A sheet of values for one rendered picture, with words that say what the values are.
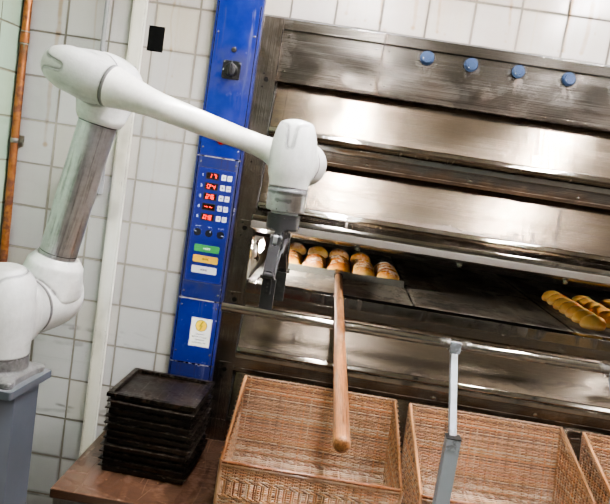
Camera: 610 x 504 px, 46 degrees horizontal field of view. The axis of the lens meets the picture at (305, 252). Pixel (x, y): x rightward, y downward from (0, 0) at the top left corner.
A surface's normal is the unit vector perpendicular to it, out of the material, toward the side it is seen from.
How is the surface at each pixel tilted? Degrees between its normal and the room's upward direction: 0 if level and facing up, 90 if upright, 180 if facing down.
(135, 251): 90
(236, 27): 90
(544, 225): 70
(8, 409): 90
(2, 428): 90
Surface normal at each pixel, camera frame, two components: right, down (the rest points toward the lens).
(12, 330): 0.71, 0.21
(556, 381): 0.00, -0.22
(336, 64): -0.05, 0.13
